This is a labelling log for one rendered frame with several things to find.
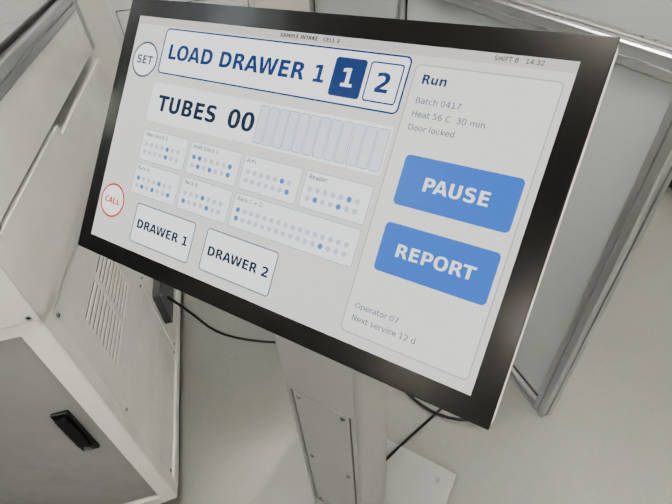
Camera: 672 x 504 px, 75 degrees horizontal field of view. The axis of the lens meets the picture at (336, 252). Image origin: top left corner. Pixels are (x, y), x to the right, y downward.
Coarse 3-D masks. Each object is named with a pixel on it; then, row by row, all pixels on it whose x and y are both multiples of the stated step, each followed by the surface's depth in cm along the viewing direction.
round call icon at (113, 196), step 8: (104, 184) 54; (112, 184) 53; (120, 184) 53; (104, 192) 54; (112, 192) 53; (120, 192) 53; (104, 200) 54; (112, 200) 53; (120, 200) 53; (104, 208) 54; (112, 208) 53; (120, 208) 53; (112, 216) 53; (120, 216) 53
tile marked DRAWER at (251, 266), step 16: (208, 240) 47; (224, 240) 46; (240, 240) 45; (208, 256) 47; (224, 256) 46; (240, 256) 45; (256, 256) 44; (272, 256) 44; (208, 272) 47; (224, 272) 46; (240, 272) 45; (256, 272) 44; (272, 272) 44; (256, 288) 44
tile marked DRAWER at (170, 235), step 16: (144, 208) 51; (144, 224) 51; (160, 224) 50; (176, 224) 49; (192, 224) 48; (128, 240) 52; (144, 240) 51; (160, 240) 50; (176, 240) 49; (192, 240) 48; (176, 256) 49
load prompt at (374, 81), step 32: (192, 32) 49; (160, 64) 51; (192, 64) 48; (224, 64) 47; (256, 64) 45; (288, 64) 43; (320, 64) 42; (352, 64) 40; (384, 64) 39; (320, 96) 42; (352, 96) 40; (384, 96) 39
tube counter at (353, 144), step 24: (240, 120) 46; (264, 120) 44; (288, 120) 43; (312, 120) 42; (336, 120) 41; (264, 144) 44; (288, 144) 43; (312, 144) 42; (336, 144) 41; (360, 144) 40; (384, 144) 39; (360, 168) 40
